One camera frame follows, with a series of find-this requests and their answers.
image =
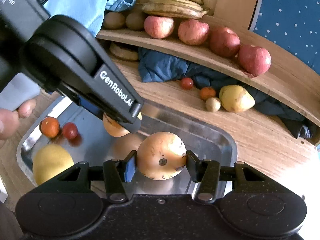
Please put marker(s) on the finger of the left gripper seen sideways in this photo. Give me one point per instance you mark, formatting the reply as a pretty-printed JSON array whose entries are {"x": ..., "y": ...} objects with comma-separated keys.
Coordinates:
[{"x": 115, "y": 97}]

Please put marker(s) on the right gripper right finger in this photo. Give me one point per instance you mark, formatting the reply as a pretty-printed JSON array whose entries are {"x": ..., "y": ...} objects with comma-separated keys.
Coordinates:
[{"x": 195, "y": 167}]

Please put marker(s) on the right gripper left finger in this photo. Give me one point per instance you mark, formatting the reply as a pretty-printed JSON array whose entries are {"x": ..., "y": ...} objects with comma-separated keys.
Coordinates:
[{"x": 127, "y": 167}]

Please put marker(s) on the tan round fruit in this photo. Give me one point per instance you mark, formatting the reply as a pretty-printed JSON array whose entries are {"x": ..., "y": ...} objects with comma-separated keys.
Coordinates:
[
  {"x": 113, "y": 128},
  {"x": 161, "y": 156}
]

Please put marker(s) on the small orange tangerine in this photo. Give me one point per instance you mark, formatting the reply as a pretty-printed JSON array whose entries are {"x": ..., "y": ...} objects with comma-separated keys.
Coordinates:
[
  {"x": 50, "y": 127},
  {"x": 207, "y": 92}
]

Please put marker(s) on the yellow green pear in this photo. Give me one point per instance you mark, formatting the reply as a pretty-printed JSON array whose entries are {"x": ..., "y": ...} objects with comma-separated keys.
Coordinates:
[{"x": 235, "y": 99}]

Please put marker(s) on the person's left hand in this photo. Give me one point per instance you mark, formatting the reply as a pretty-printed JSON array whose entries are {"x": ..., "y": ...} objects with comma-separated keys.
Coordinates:
[{"x": 10, "y": 120}]

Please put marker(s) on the metal tray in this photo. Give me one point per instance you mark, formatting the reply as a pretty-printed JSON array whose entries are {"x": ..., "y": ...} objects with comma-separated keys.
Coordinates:
[{"x": 95, "y": 146}]

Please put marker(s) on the small red tomato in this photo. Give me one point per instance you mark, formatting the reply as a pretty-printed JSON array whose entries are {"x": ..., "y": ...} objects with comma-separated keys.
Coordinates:
[{"x": 70, "y": 131}]

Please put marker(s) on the dark blue cloth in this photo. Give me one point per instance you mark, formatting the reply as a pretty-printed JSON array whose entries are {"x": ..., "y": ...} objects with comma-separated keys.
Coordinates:
[{"x": 155, "y": 66}]

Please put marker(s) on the brown kiwi left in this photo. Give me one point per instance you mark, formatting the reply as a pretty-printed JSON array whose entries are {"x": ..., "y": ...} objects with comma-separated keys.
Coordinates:
[{"x": 114, "y": 20}]

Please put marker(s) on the brown kiwi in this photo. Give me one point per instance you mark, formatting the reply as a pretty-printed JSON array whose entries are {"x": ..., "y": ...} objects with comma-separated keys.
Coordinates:
[
  {"x": 114, "y": 20},
  {"x": 135, "y": 21}
]

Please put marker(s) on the brown kiwi right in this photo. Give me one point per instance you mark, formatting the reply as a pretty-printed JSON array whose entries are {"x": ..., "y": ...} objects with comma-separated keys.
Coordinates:
[{"x": 135, "y": 21}]

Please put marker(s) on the large yellow round fruit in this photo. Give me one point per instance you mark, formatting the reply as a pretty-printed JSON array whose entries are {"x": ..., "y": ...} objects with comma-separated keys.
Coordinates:
[{"x": 50, "y": 161}]

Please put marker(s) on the pale red apple leftmost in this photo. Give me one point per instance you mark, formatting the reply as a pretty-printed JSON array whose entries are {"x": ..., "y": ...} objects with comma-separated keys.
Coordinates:
[{"x": 159, "y": 26}]

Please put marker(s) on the spotted bottom banana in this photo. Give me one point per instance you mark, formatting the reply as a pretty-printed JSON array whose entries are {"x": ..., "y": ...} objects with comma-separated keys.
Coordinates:
[{"x": 174, "y": 11}]

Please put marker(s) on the yellow middle banana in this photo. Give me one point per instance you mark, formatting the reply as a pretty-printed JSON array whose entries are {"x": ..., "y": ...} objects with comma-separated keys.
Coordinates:
[{"x": 186, "y": 3}]

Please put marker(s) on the red apple rightmost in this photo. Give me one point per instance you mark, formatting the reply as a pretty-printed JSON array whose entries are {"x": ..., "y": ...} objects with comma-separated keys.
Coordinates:
[{"x": 254, "y": 59}]

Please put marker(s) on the wooden curved shelf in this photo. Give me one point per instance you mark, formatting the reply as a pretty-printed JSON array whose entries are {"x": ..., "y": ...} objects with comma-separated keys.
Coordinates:
[{"x": 288, "y": 79}]

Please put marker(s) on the blue dotted fabric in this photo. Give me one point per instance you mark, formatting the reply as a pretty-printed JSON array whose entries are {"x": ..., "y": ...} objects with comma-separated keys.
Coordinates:
[{"x": 291, "y": 24}]

